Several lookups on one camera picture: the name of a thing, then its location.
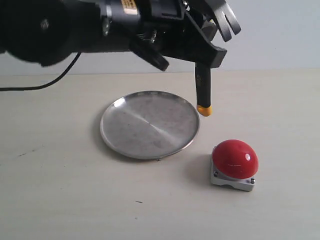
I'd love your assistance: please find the yellow black claw hammer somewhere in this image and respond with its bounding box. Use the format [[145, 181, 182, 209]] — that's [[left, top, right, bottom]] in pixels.
[[190, 0, 242, 117]]

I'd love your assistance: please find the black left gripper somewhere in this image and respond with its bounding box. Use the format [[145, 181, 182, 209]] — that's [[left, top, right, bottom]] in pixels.
[[99, 0, 227, 72]]

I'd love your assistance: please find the red dome push button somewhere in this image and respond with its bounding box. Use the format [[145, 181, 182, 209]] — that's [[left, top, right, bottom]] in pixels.
[[210, 139, 259, 192]]

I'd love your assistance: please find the round steel plate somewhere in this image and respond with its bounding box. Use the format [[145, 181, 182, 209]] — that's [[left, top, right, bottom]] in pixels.
[[99, 90, 200, 160]]

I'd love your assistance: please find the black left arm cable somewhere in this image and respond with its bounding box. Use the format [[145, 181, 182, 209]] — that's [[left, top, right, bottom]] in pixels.
[[0, 51, 83, 92]]

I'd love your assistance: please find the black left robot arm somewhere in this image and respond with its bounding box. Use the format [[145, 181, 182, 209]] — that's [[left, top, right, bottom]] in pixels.
[[0, 0, 227, 71]]

